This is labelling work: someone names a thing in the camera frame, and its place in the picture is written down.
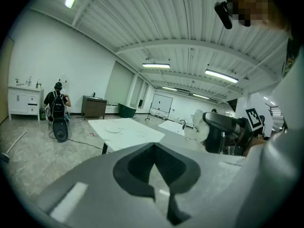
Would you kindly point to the green soap bottle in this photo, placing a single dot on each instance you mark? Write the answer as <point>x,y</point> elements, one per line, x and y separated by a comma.
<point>37,84</point>

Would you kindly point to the person's right forearm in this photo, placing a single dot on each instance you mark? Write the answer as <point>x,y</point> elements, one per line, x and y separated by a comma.
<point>256,145</point>

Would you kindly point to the large white marble table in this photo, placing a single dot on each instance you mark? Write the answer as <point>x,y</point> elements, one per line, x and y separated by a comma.
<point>128,133</point>

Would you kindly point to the black curved faucet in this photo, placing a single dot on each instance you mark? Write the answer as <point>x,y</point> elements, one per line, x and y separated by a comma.
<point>184,122</point>

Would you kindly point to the white round plate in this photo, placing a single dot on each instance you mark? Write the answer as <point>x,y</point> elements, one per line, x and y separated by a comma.
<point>113,129</point>

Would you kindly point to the black oval floor device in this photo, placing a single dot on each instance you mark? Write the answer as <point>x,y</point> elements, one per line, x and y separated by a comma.
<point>60,130</point>

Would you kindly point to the wooden door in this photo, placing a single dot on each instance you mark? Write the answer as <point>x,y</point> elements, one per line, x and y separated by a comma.
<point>6,79</point>

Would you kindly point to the white vanity cabinet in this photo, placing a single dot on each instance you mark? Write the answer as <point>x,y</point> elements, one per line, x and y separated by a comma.
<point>22,101</point>

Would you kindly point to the dark green bathtub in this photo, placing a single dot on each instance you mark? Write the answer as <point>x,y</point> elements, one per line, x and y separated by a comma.
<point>127,110</point>

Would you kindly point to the dark brown vanity cabinet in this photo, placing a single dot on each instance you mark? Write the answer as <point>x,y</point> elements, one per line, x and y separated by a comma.
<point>93,107</point>

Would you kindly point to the chrome vanity faucet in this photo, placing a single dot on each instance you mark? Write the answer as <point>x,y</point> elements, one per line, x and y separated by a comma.
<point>30,81</point>

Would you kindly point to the green waste bin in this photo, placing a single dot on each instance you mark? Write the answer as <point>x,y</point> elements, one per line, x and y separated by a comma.
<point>43,115</point>

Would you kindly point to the white fluffy small item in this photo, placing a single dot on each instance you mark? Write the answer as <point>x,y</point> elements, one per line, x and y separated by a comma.
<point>200,127</point>

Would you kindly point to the rolling whiteboard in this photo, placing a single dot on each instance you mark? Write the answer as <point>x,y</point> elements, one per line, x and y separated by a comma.
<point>162,104</point>

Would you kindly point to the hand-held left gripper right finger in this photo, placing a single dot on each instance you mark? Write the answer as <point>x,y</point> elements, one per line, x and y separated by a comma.
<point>187,174</point>

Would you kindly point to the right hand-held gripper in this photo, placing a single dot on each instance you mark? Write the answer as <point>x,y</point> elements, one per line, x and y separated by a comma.
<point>218,127</point>

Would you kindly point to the small white marble table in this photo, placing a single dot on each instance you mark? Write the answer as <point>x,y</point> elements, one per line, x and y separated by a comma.
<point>172,126</point>

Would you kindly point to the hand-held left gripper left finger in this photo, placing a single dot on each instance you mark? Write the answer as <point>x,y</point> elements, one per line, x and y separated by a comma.
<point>123,174</point>

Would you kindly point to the black head-mounted camera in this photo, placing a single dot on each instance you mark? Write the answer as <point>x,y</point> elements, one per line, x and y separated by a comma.
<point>224,14</point>

